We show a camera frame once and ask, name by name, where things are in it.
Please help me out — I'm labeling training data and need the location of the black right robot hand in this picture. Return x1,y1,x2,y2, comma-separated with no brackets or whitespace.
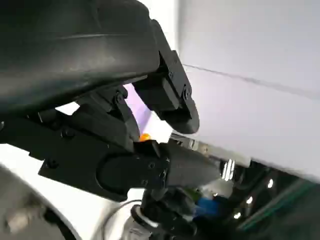
134,186,201,237

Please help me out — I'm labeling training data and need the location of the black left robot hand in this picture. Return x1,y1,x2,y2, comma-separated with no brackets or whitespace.
0,0,223,201

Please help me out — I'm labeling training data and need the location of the blue background object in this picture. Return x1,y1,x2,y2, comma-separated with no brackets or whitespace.
196,195,227,217

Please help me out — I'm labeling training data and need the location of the lilac plate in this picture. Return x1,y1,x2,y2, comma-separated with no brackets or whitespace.
122,83,174,145

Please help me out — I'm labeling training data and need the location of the silver table frame bracket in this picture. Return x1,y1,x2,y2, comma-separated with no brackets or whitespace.
219,157,251,181

